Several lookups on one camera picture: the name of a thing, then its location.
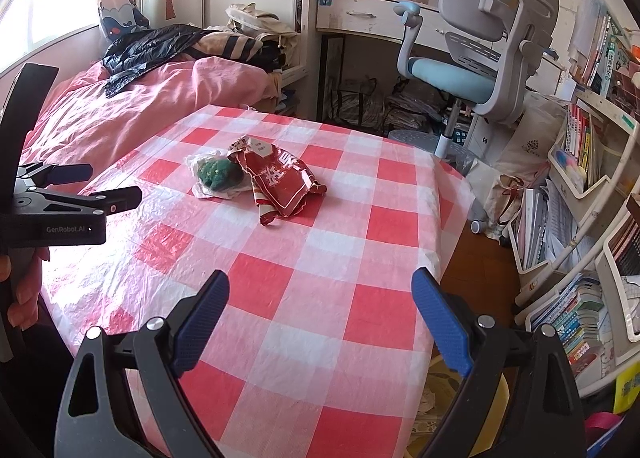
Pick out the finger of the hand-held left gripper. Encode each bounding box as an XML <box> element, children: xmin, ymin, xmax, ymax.
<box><xmin>27</xmin><ymin>185</ymin><xmax>144</xmax><ymax>217</ymax></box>
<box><xmin>17</xmin><ymin>163</ymin><xmax>94</xmax><ymax>187</ymax></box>

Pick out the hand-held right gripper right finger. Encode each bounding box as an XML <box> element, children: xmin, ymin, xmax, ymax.
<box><xmin>411</xmin><ymin>267</ymin><xmax>586</xmax><ymax>458</ymax></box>

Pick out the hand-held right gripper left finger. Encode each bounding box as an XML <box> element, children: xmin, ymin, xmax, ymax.
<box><xmin>54</xmin><ymin>269</ymin><xmax>231</xmax><ymax>458</ymax></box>

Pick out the yellow trash bin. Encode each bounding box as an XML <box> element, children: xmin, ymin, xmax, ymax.
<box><xmin>407</xmin><ymin>353</ymin><xmax>511</xmax><ymax>458</ymax></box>

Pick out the red snack wrapper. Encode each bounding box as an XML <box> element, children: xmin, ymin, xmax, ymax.
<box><xmin>227</xmin><ymin>135</ymin><xmax>327</xmax><ymax>226</ymax></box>

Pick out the person's left hand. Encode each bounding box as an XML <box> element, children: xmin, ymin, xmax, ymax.
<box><xmin>0</xmin><ymin>247</ymin><xmax>50</xmax><ymax>331</ymax></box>

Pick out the pink blanket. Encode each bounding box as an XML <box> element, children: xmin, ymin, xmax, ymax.
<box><xmin>20</xmin><ymin>57</ymin><xmax>281</xmax><ymax>179</ymax></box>

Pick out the red white checkered tablecloth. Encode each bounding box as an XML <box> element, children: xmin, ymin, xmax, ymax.
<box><xmin>40</xmin><ymin>104</ymin><xmax>476</xmax><ymax>458</ymax></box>

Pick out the row of paperback books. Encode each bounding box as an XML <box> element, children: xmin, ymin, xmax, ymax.
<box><xmin>530</xmin><ymin>278</ymin><xmax>608</xmax><ymax>379</ymax></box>

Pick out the stack of paper notebooks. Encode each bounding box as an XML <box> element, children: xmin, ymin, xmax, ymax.
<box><xmin>515</xmin><ymin>183</ymin><xmax>576</xmax><ymax>269</ymax></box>

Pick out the black jacket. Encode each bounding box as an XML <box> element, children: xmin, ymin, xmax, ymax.
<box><xmin>102</xmin><ymin>24</ymin><xmax>211</xmax><ymax>99</ymax></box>

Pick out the beige navy striped cloth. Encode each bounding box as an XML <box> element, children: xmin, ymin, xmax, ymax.
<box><xmin>192</xmin><ymin>33</ymin><xmax>266</xmax><ymax>64</ymax></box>

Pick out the white tote bag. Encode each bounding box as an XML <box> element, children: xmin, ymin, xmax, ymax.
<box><xmin>482</xmin><ymin>93</ymin><xmax>568</xmax><ymax>239</ymax></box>

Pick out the white bookshelf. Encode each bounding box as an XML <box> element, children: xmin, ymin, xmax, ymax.
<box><xmin>510</xmin><ymin>88</ymin><xmax>640</xmax><ymax>389</ymax></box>

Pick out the yellow book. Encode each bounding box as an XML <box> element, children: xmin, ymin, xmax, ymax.
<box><xmin>612</xmin><ymin>363</ymin><xmax>640</xmax><ymax>414</ymax></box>

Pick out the dark plastic bag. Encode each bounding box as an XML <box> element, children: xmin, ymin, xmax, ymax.
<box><xmin>385</xmin><ymin>88</ymin><xmax>446</xmax><ymax>131</ymax></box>

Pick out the row of thin books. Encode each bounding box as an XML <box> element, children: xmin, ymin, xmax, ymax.
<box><xmin>565</xmin><ymin>103</ymin><xmax>593</xmax><ymax>184</ymax></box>

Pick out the beige tote bag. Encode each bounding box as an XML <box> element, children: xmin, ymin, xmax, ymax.
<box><xmin>225</xmin><ymin>3</ymin><xmax>301</xmax><ymax>46</ymax></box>

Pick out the clear storage bag black trim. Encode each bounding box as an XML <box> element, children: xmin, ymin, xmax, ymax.
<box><xmin>325</xmin><ymin>78</ymin><xmax>381</xmax><ymax>129</ymax></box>

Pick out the white desk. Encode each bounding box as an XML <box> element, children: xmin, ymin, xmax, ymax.
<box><xmin>302</xmin><ymin>0</ymin><xmax>561</xmax><ymax>139</ymax></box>

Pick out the white desk drawer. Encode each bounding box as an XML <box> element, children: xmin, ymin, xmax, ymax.
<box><xmin>317</xmin><ymin>0</ymin><xmax>416</xmax><ymax>34</ymax></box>

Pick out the stack of large books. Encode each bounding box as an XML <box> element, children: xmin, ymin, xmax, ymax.
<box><xmin>570</xmin><ymin>13</ymin><xmax>626</xmax><ymax>94</ymax></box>

